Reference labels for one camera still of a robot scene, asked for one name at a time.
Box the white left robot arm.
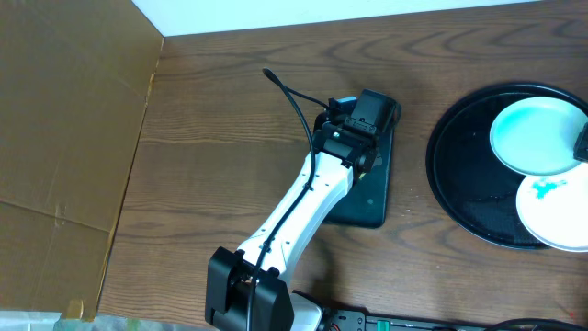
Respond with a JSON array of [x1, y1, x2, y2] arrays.
[[205, 130, 394, 331]]

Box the brown cardboard panel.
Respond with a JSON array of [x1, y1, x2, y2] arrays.
[[1, 0, 163, 319]]

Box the round black tray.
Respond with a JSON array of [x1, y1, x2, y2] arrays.
[[425, 82, 587, 250]]

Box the black rectangular tray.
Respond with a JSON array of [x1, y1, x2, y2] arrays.
[[314, 110, 395, 228]]

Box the white plate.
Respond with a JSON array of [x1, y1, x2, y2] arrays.
[[490, 97, 587, 176], [515, 163, 587, 253]]

